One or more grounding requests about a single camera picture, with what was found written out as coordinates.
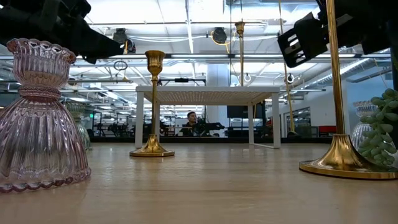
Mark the black ceiling cable reel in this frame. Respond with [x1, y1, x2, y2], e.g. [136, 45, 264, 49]
[211, 27, 228, 45]
[113, 28, 137, 55]

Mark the tall gold candlestick holder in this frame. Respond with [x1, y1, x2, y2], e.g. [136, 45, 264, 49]
[298, 0, 398, 180]

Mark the clear ribbed glass candle holder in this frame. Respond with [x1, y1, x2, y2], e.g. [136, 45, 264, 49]
[351, 100, 379, 150]

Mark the medium gold candlestick holder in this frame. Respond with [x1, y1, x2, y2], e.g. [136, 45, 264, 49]
[234, 21, 246, 87]

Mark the red seat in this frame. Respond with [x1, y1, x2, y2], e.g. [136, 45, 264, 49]
[318, 125, 337, 136]

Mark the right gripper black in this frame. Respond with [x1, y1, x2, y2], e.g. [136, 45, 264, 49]
[277, 0, 398, 68]

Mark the dark wall monitor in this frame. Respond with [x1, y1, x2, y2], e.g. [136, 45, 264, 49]
[226, 105, 249, 119]

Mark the potted green succulent plant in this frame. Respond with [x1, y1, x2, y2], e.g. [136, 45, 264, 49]
[357, 88, 398, 170]

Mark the short gold candlestick holder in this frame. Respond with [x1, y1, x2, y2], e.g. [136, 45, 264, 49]
[129, 50, 175, 158]

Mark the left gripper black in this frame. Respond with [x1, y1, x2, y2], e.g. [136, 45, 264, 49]
[0, 0, 124, 65]

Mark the white perforated metal shelf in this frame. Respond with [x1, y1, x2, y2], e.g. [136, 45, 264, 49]
[134, 85, 282, 149]

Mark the green ribbed glass candle holder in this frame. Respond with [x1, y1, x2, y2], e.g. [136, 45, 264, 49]
[63, 102, 93, 151]

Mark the long yellow cable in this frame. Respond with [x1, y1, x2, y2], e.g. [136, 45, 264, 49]
[277, 0, 299, 136]

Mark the person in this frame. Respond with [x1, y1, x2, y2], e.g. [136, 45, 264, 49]
[181, 111, 203, 137]

